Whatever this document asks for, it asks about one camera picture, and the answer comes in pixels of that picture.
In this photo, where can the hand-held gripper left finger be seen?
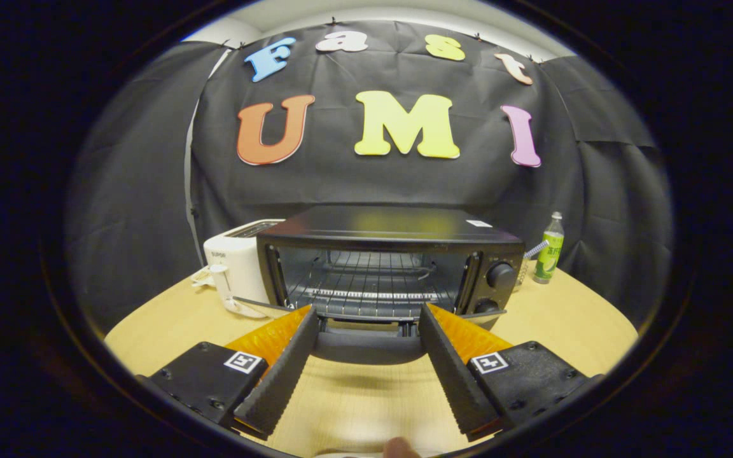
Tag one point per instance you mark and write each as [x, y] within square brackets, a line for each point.
[280, 375]

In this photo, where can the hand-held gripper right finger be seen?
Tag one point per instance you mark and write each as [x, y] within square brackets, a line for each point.
[452, 375]

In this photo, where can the black toaster oven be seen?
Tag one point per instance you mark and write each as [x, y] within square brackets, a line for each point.
[392, 226]

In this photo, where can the white slot toaster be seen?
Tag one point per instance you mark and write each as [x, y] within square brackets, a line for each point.
[233, 267]

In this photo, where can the striped stick in basket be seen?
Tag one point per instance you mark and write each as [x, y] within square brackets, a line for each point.
[537, 249]

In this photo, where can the green label drink bottle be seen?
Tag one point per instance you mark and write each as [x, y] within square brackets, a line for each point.
[548, 254]

